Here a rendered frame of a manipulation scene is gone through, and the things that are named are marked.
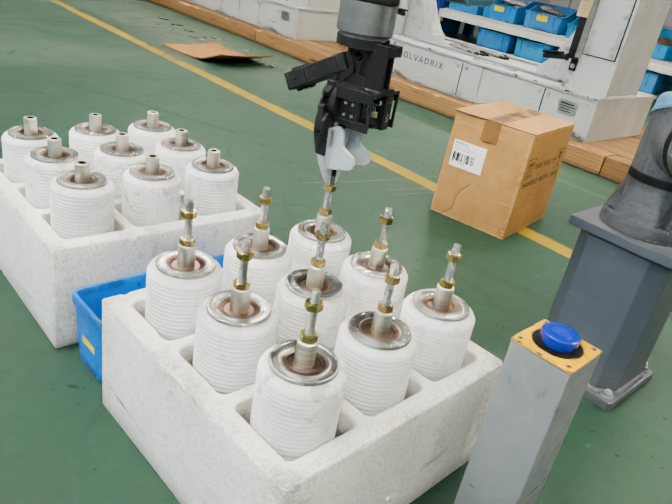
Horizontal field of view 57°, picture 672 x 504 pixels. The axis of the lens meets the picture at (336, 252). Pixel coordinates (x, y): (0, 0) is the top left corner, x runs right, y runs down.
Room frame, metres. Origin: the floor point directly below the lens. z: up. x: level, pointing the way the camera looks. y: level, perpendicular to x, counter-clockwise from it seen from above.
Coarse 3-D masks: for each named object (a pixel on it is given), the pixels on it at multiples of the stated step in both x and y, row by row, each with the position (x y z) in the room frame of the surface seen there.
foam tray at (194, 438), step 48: (144, 288) 0.73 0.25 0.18; (144, 336) 0.62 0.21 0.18; (192, 336) 0.64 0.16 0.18; (144, 384) 0.60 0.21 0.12; (192, 384) 0.55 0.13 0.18; (432, 384) 0.63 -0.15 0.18; (480, 384) 0.67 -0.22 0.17; (144, 432) 0.60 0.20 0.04; (192, 432) 0.53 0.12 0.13; (240, 432) 0.49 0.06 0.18; (336, 432) 0.55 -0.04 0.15; (384, 432) 0.53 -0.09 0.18; (432, 432) 0.60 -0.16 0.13; (192, 480) 0.52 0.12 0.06; (240, 480) 0.47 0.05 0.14; (288, 480) 0.44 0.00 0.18; (336, 480) 0.48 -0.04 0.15; (384, 480) 0.55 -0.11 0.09; (432, 480) 0.63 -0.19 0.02
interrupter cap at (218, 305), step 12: (216, 300) 0.62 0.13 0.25; (228, 300) 0.62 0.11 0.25; (252, 300) 0.63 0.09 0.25; (264, 300) 0.63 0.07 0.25; (216, 312) 0.59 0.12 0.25; (228, 312) 0.60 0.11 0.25; (252, 312) 0.61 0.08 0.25; (264, 312) 0.61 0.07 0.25; (228, 324) 0.57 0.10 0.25; (240, 324) 0.57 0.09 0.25; (252, 324) 0.58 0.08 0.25
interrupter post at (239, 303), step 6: (234, 288) 0.60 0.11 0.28; (234, 294) 0.60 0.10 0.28; (240, 294) 0.60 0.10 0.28; (246, 294) 0.60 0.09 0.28; (234, 300) 0.60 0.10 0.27; (240, 300) 0.60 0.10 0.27; (246, 300) 0.60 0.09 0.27; (234, 306) 0.60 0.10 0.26; (240, 306) 0.60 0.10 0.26; (246, 306) 0.60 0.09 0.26; (234, 312) 0.60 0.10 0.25; (240, 312) 0.60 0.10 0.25; (246, 312) 0.61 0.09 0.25
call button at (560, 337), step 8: (544, 328) 0.56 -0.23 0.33; (552, 328) 0.56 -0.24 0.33; (560, 328) 0.56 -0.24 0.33; (568, 328) 0.57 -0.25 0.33; (544, 336) 0.55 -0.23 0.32; (552, 336) 0.55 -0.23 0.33; (560, 336) 0.55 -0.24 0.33; (568, 336) 0.55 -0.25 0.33; (576, 336) 0.55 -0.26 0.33; (552, 344) 0.54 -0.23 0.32; (560, 344) 0.54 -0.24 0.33; (568, 344) 0.54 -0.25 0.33; (576, 344) 0.54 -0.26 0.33
